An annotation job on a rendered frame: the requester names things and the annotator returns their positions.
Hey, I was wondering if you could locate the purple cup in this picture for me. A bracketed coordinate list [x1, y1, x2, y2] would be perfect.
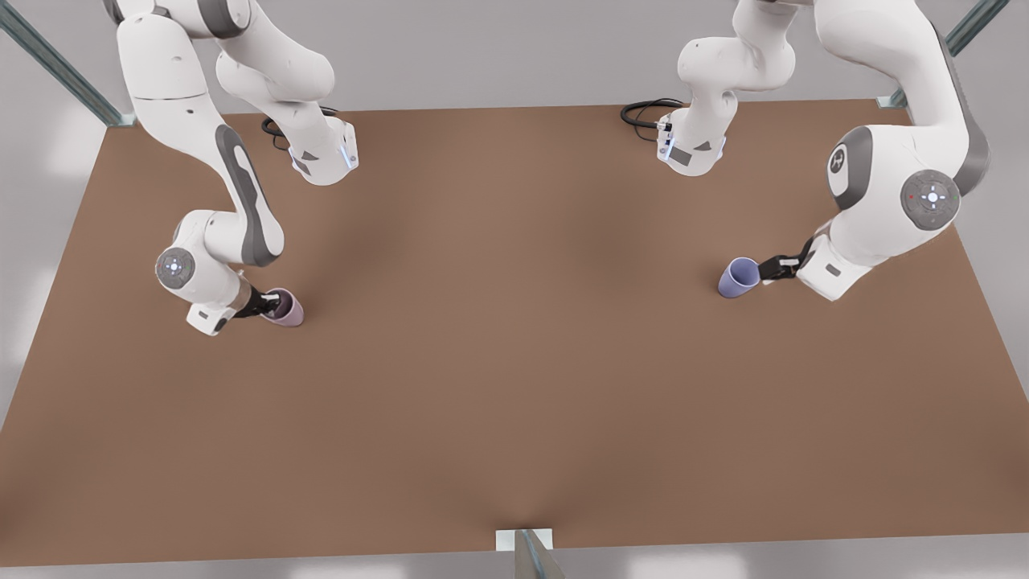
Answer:
[717, 257, 761, 299]

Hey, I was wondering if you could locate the black cable loop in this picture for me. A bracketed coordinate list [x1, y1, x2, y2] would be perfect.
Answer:
[261, 106, 340, 151]
[620, 98, 686, 143]

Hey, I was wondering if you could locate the silver frame post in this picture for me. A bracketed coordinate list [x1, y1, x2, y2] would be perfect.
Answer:
[495, 528, 565, 579]
[878, 0, 1011, 109]
[0, 0, 136, 128]

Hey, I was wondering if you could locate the pink cup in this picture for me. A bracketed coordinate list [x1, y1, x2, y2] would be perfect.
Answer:
[260, 288, 305, 327]

